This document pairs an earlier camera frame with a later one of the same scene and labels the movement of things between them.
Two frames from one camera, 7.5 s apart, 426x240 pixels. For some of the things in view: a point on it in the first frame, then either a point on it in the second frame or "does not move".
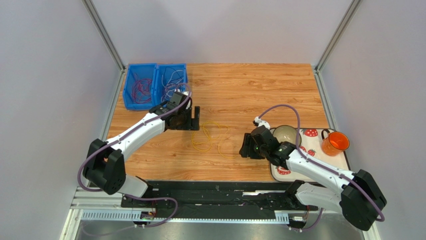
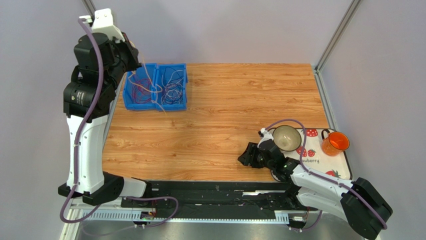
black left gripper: (192, 124) -> (132, 52)
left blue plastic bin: (139, 90) does not move
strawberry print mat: (311, 145) does not move
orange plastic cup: (335, 143) does not move
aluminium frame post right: (319, 82) does not move
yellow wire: (203, 137) -> (153, 84)
